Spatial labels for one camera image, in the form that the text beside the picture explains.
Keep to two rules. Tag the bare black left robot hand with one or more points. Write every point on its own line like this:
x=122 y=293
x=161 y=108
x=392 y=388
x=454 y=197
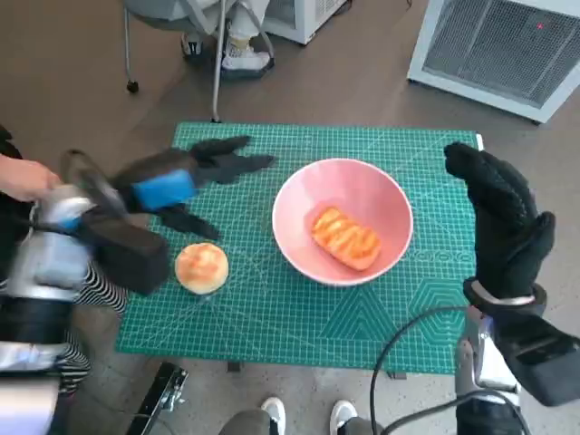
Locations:
x=163 y=188

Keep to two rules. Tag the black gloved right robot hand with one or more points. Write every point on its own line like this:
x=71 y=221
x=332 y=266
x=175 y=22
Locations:
x=507 y=226

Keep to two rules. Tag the person's hand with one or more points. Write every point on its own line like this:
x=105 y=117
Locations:
x=22 y=179

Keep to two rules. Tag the round toy bread bun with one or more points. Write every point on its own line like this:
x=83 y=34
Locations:
x=201 y=265

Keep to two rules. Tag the pink bowl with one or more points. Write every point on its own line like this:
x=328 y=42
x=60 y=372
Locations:
x=299 y=204

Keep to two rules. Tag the long braided toy bread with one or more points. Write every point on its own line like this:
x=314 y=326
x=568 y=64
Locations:
x=346 y=238

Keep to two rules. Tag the thin white board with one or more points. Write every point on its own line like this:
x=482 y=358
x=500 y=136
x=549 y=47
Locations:
x=479 y=139

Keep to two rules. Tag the silver metal pole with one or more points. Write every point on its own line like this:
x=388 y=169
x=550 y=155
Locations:
x=218 y=90

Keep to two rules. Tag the person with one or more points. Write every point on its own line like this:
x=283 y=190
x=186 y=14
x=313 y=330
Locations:
x=109 y=294
x=244 y=18
x=272 y=412

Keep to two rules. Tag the green cutting mat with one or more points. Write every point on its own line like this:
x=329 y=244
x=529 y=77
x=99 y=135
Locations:
x=272 y=317

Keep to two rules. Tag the large white mesh-front cabinet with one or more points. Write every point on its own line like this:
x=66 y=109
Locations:
x=498 y=45

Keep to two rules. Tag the grey office chair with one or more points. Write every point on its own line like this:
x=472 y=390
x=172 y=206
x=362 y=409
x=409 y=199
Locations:
x=149 y=6

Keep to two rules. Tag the small white cabinet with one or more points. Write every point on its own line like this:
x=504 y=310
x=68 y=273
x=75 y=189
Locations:
x=303 y=22

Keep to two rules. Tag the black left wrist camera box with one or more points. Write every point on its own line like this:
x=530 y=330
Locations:
x=131 y=258

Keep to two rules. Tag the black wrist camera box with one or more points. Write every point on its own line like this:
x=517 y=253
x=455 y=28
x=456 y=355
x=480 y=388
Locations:
x=544 y=358
x=131 y=258

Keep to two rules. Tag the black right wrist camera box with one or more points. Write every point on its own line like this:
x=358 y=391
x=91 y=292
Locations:
x=544 y=358

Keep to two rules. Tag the black metal bracket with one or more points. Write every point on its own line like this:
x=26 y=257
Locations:
x=158 y=394

